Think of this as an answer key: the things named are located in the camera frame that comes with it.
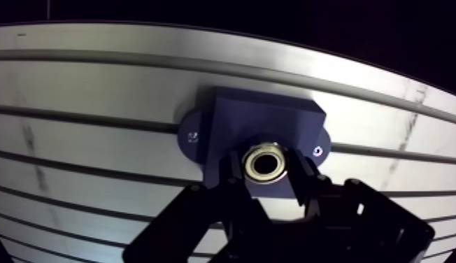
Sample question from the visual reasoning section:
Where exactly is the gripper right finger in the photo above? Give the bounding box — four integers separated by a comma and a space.
271, 148, 436, 263

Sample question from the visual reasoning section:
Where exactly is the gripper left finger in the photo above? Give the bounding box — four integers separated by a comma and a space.
122, 148, 273, 263

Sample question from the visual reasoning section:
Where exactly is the steel bearing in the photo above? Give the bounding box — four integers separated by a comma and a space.
241, 142, 289, 185

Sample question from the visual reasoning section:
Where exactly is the dark blue-grey housing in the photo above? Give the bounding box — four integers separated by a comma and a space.
176, 86, 332, 199

